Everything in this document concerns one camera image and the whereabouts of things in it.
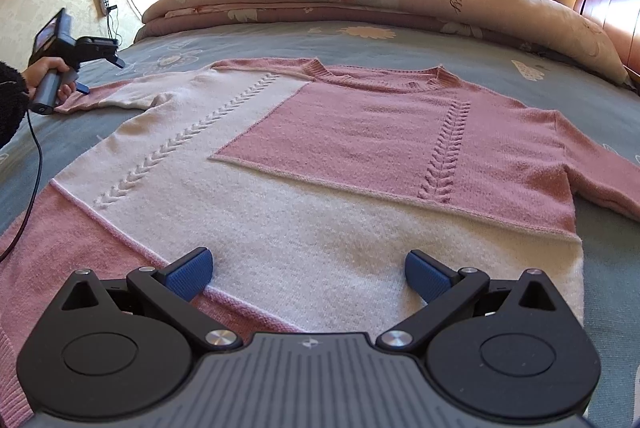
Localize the folded pink floral quilt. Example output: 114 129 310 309
134 0 631 88

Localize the person's left hand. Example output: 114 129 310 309
22 58 77 103

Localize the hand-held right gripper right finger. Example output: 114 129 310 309
375 249 557 352

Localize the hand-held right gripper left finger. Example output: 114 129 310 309
60 247 243 352

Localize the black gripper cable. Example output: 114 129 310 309
0 110 46 263

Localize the wooden headboard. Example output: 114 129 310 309
572 0 640 83

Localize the blue floral bed sheet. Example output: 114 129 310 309
0 20 640 428

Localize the pink and white knit sweater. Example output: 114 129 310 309
0 58 640 409

